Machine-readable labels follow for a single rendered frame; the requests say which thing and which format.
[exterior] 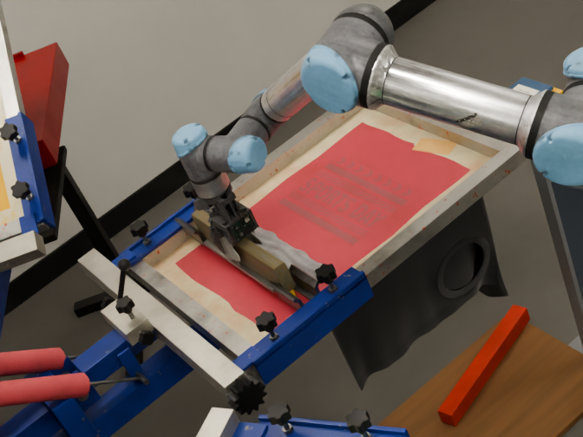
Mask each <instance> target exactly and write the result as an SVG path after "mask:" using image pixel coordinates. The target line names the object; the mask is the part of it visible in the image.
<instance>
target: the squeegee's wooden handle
mask: <svg viewBox="0 0 583 437"><path fill-rule="evenodd" d="M208 214H209V213H207V212H205V211H203V210H200V211H199V210H196V211H195V212H193V213H192V218H193V221H194V223H195V224H196V226H197V227H198V229H199V231H200V232H201V234H202V236H203V237H204V239H205V240H207V239H208V240H209V241H211V242H213V241H212V240H211V237H210V231H209V229H208V227H210V223H209V222H207V221H208V219H209V215H208ZM233 242H234V241H233ZM234 244H235V246H233V249H234V250H235V251H236V252H237V253H238V254H239V257H240V262H241V263H243V264H245V265H246V266H247V267H249V268H250V269H252V270H253V271H255V272H257V273H258V274H259V275H260V276H262V277H264V278H265V279H266V280H268V281H269V282H275V283H277V284H278V285H280V286H281V287H283V288H284V289H286V290H288V291H289V292H290V291H291V290H292V289H294V288H295V287H296V284H295V283H294V281H293V279H292V276H291V273H290V272H289V270H288V268H287V266H286V264H285V263H284V262H283V261H281V260H280V259H278V258H276V257H275V256H273V255H272V254H271V253H269V252H268V251H266V250H264V249H263V248H261V247H259V246H258V245H256V244H254V243H253V242H252V241H251V240H249V239H248V238H243V239H242V240H240V241H239V242H238V243H236V242H234Z"/></svg>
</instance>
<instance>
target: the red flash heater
mask: <svg viewBox="0 0 583 437"><path fill-rule="evenodd" d="M13 58H14V63H15V67H16V74H17V79H18V82H19V87H20V91H21V95H22V99H23V106H24V111H25V115H26V116H27V117H28V118H29V119H30V120H31V121H32V122H33V123H34V128H35V131H36V139H37V143H38V147H39V152H40V155H41V160H42V163H43V169H46V168H48V167H51V166H54V165H56V164H57V161H58V153H59V146H60V139H61V131H62V117H63V110H64V102H65V95H66V88H67V80H68V73H69V63H68V61H67V59H66V57H65V56H64V54H63V52H62V50H61V49H60V47H59V45H58V43H57V42H55V43H52V44H50V45H48V46H46V47H43V48H41V49H37V50H35V51H32V52H30V53H28V54H26V55H25V54H24V53H23V52H22V51H20V52H17V53H15V54H13Z"/></svg>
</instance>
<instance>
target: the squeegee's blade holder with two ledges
mask: <svg viewBox="0 0 583 437"><path fill-rule="evenodd" d="M204 245H205V246H206V247H208V248H209V249H210V250H212V251H214V252H215V253H217V254H218V255H220V256H221V257H222V258H224V259H225V260H226V261H228V262H229V263H231V264H232V265H234V266H235V267H237V268H238V269H240V270H241V271H243V272H244V273H245V274H246V275H248V276H249V277H251V278H252V279H254V280H255V281H257V282H258V283H260V284H262V285H263V286H264V287H266V288H267V289H268V290H270V291H271V292H273V293H275V292H276V291H275V290H274V289H273V288H272V287H271V286H269V285H268V283H269V281H268V280H266V279H265V278H264V277H262V276H260V275H259V274H258V273H257V272H255V271H253V270H252V269H250V268H249V267H247V266H246V265H245V264H243V263H241V262H240V264H241V266H238V265H236V264H234V263H233V262H232V261H230V260H229V259H228V258H227V257H226V256H225V255H224V254H223V253H222V252H221V251H220V250H219V249H218V248H217V246H216V245H215V244H214V243H212V242H211V241H209V240H208V239H207V240H206V241H204Z"/></svg>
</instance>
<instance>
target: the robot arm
mask: <svg viewBox="0 0 583 437"><path fill-rule="evenodd" d="M393 43H394V29H393V25H392V23H391V20H390V19H389V17H388V16H387V15H386V14H385V13H384V12H383V11H382V10H381V9H379V8H378V7H377V6H375V5H372V4H368V3H356V4H353V5H351V6H349V7H347V8H346V9H344V10H342V11H341V12H340V13H339V14H338V15H337V16H336V18H335V19H334V20H333V22H332V24H331V25H330V26H329V27H328V29H327V30H326V31H325V32H324V34H323V35H322V36H321V37H320V39H319V40H318V42H317V43H316V44H315V46H313V47H312V48H311V49H310V50H309V52H308V53H307V54H306V55H305V56H304V57H302V58H301V59H300V60H299V61H298V62H297V63H296V64H295V65H294V66H292V67H291V68H290V69H289V70H288V71H287V72H286V73H285V74H283V75H282V76H281V77H280V78H279V79H278V80H277V81H276V82H274V83H273V84H272V85H271V86H270V87H269V88H266V89H264V90H262V91H261V92H260V94H258V95H257V96H256V97H255V98H254V99H253V101H252V104H251V105H250V107H249V108H248V109H247V110H246V111H245V112H244V114H243V115H242V116H241V117H240V119H239V120H238V122H237V123H236V124H235V125H234V127H233V128H232V130H231V131H230V132H229V134H228V135H208V132H207V131H206V130H205V128H204V127H203V126H202V125H200V124H199V123H191V124H187V125H185V126H184V127H181V128H180V129H179V130H177V132H176V133H175V134H174V136H173V138H172V143H173V146H174V149H175V152H176V153H177V157H178V158H179V159H180V162H181V164H182V165H183V167H184V169H185V171H186V173H187V175H188V177H189V179H190V181H191V183H192V185H193V188H194V190H195V191H196V193H197V195H198V198H197V199H196V200H195V201H194V202H193V204H194V205H195V206H196V208H197V209H198V210H199V211H200V210H204V209H207V208H210V207H212V206H214V208H212V209H211V210H212V212H211V213H210V214H208V215H209V219H208V221H207V222H209V223H210V227H208V229H209V231H210V237H211V240H212V241H213V243H214V244H215V245H216V246H217V248H218V249H219V250H220V251H221V252H222V253H223V254H224V255H225V256H226V257H227V258H228V259H229V260H230V261H232V262H233V263H234V264H236V265H238V266H241V264H240V257H239V254H238V253H237V252H236V251H235V250H234V249H233V246H235V244H234V242H236V243H238V242H239V241H240V240H242V239H243V238H248V239H249V240H251V241H252V242H253V243H254V244H260V245H262V241H261V240H260V239H259V238H258V237H257V236H256V235H255V232H254V230H255V229H257V227H258V228H259V225H258V223H257V221H256V219H255V218H254V216H253V214H252V211H251V209H250V208H248V207H246V206H245V205H242V204H241V203H239V202H238V201H237V200H235V199H236V196H235V194H234V192H232V190H233V187H232V185H231V183H230V180H229V178H228V176H227V174H226V173H237V174H245V173H257V172H259V171H260V170H261V169H262V168H263V167H264V165H265V159H267V149H266V143H267V142H268V141H269V139H270V138H271V137H272V136H273V134H274V133H275V132H276V131H277V129H278V128H279V127H280V126H282V125H283V124H284V123H285V122H286V121H288V120H289V119H290V118H291V117H292V116H293V115H294V114H295V113H297V112H298V111H299V110H300V109H301V108H303V107H304V106H305V105H306V104H308V103H309V102H310V101H311V100H313V101H314V102H315V103H316V104H317V105H319V106H320V107H321V108H323V109H324V110H326V111H329V112H331V113H334V114H344V113H345V112H349V111H351V110H352V109H353V108H354V107H355V106H359V107H361V108H367V109H369V110H375V109H377V108H380V107H381V106H382V105H386V106H389V107H392V108H397V109H400V110H402V111H405V112H409V113H412V114H416V115H420V116H422V117H425V118H428V119H431V120H434V121H440V122H442V123H445V124H448V125H451V126H454V127H459V128H462V129H465V130H468V131H470V132H474V133H477V134H481V135H485V136H487V137H490V138H494V139H497V140H501V141H505V142H507V143H510V144H513V145H516V146H517V147H518V148H519V149H520V151H521V153H522V155H523V157H524V158H527V159H530V160H533V161H534V165H535V167H536V169H537V170H538V171H539V172H540V173H541V172H543V176H544V177H545V178H547V179H549V180H551V181H552V182H554V183H557V184H561V185H564V186H582V185H583V48H580V49H577V50H575V51H574V52H572V53H571V54H570V55H569V56H568V57H567V58H566V59H565V61H564V62H563V69H564V70H563V75H564V76H565V77H566V81H567V83H566V86H565V88H564V90H563V92H562V94H560V93H557V92H554V91H551V90H547V89H545V90H544V91H542V92H540V93H538V94H537V95H529V94H526V93H522V92H520V91H516V90H513V89H511V88H505V87H502V86H499V85H495V84H493V83H489V82H485V81H481V80H478V79H475V78H472V77H468V76H465V75H460V74H457V73H454V72H451V71H448V70H445V69H441V68H436V67H433V66H429V65H427V64H424V63H420V62H415V61H412V60H409V59H406V58H402V57H400V56H399V55H398V54H397V53H396V50H395V48H394V47H393ZM251 215H252V216H251ZM253 220H254V221H253ZM223 233H224V234H223ZM233 241H234V242H233Z"/></svg>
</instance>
